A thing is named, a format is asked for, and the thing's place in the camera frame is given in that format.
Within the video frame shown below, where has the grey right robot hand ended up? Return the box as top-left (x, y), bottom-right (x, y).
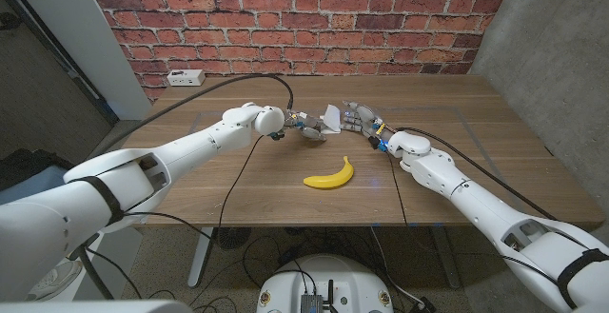
top-left (340, 100), bottom-right (397, 153)

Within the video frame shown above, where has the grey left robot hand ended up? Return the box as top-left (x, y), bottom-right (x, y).
top-left (284, 108), bottom-right (329, 143)

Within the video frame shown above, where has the white paper shipping label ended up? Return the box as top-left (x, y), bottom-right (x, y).
top-left (321, 104), bottom-right (343, 135)

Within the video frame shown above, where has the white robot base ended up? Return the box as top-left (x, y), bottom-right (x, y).
top-left (256, 253), bottom-right (395, 313)

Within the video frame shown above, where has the yellow toy banana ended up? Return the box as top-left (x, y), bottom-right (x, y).
top-left (303, 155), bottom-right (356, 190)

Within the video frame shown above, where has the red brick print backdrop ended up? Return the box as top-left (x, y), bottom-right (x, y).
top-left (78, 0), bottom-right (520, 103)

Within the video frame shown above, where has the white power strip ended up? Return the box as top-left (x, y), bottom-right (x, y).
top-left (166, 68), bottom-right (206, 88)

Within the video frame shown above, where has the black round floor disc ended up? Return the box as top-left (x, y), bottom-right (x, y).
top-left (212, 226), bottom-right (252, 251)

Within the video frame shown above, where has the grey table leg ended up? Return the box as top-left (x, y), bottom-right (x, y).
top-left (430, 225), bottom-right (462, 289)

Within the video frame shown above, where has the white table leg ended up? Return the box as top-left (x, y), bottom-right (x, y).
top-left (187, 226), bottom-right (215, 289)

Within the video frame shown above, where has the small grey electronics box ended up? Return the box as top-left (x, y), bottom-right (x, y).
top-left (300, 293), bottom-right (324, 313)

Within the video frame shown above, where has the black bag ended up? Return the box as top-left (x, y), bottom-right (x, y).
top-left (0, 147), bottom-right (68, 190)

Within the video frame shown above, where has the blue storage bin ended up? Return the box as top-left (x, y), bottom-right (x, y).
top-left (0, 167), bottom-right (54, 205)

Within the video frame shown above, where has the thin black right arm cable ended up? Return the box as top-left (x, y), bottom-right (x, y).
top-left (387, 153), bottom-right (410, 228)

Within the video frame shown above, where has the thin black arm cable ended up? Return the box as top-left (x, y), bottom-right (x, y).
top-left (387, 153), bottom-right (410, 228)
top-left (124, 134), bottom-right (265, 252)

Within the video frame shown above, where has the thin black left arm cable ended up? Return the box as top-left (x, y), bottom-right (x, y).
top-left (124, 134), bottom-right (265, 252)

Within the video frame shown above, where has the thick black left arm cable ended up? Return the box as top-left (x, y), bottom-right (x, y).
top-left (108, 72), bottom-right (295, 152)

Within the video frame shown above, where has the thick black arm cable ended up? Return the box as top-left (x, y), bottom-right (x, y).
top-left (108, 72), bottom-right (295, 152)
top-left (397, 126), bottom-right (558, 222)

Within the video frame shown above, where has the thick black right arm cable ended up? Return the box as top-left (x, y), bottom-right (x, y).
top-left (397, 126), bottom-right (558, 222)

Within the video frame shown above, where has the white floor cable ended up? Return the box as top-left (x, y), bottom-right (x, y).
top-left (370, 226), bottom-right (425, 308)

